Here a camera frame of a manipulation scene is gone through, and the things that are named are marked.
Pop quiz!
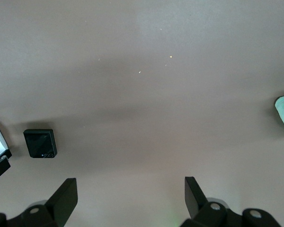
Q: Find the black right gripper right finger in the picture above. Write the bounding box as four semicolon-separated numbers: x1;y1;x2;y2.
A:
179;176;230;227

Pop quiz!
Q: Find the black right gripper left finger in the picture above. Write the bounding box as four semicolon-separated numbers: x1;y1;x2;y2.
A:
23;178;79;227

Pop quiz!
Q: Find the brown table cover mat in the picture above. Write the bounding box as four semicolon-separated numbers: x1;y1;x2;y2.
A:
0;0;284;227

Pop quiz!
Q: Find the black flip phone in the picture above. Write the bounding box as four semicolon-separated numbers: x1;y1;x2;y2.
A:
23;128;58;159

